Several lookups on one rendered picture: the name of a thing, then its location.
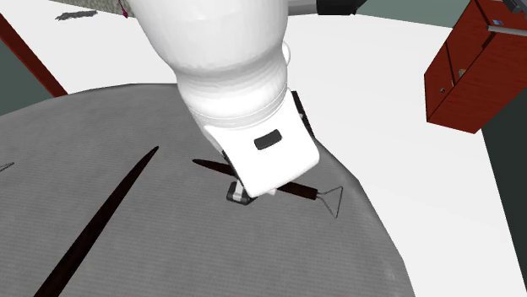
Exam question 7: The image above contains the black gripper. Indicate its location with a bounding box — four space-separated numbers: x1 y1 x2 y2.
225 89 318 206

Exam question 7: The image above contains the grey fabric-covered furniture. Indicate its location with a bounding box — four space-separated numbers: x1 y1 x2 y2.
0 83 417 297

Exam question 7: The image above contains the long dark wooden pointed stick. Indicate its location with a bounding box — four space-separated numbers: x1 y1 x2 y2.
31 145 160 297

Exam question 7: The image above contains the red wooden cabinet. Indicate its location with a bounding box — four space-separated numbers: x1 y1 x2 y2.
423 0 527 135

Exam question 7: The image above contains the dark wooden wire loop tool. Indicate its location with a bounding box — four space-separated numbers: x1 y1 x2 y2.
192 158 345 219

